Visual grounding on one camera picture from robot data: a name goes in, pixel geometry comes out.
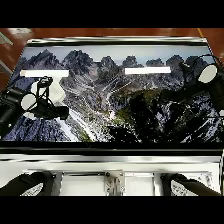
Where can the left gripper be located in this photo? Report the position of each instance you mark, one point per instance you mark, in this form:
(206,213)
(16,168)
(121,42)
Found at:
(53,112)

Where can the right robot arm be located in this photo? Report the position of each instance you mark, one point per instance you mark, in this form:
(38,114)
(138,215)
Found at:
(207,74)

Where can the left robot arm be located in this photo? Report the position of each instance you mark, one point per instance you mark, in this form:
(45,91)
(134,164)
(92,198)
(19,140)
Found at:
(10,108)

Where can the silver frame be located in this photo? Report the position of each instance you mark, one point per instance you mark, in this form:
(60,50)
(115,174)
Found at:
(133,165)

